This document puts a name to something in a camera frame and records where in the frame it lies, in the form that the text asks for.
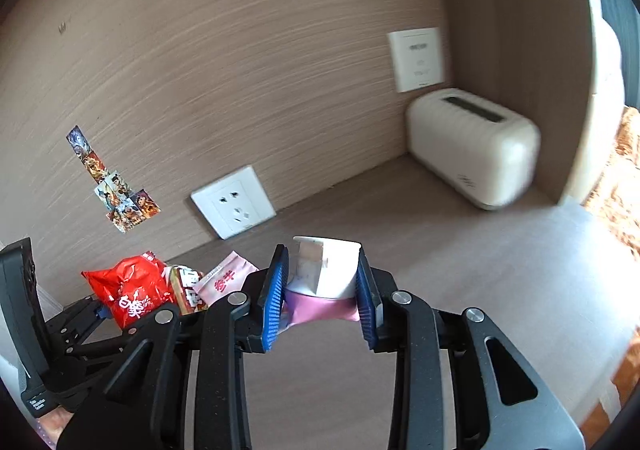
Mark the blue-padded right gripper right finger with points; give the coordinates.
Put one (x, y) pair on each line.
(500, 401)

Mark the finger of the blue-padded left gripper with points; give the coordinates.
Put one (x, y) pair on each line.
(109, 341)
(74, 324)

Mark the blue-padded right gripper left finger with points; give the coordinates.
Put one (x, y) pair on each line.
(244, 322)

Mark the pink white sachet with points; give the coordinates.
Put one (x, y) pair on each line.
(299, 309)

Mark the small white paper cup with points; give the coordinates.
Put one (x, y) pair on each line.
(325, 268)

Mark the pale printed snack bag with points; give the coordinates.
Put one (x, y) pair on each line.
(181, 280)

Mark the red snack bag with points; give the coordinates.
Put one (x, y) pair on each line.
(133, 288)

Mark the colourful sticker strip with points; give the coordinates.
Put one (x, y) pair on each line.
(125, 208)

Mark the cream ribbed tissue box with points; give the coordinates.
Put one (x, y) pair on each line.
(485, 151)

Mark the bed with orange cover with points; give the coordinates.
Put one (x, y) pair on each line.
(613, 423)

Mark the teal curtain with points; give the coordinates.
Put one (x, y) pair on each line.
(623, 16)

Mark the white wall socket lower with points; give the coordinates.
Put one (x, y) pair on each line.
(234, 203)

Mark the white wall socket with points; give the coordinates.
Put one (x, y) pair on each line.
(234, 203)
(417, 58)

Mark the white wall socket upper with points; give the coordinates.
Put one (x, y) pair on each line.
(417, 58)

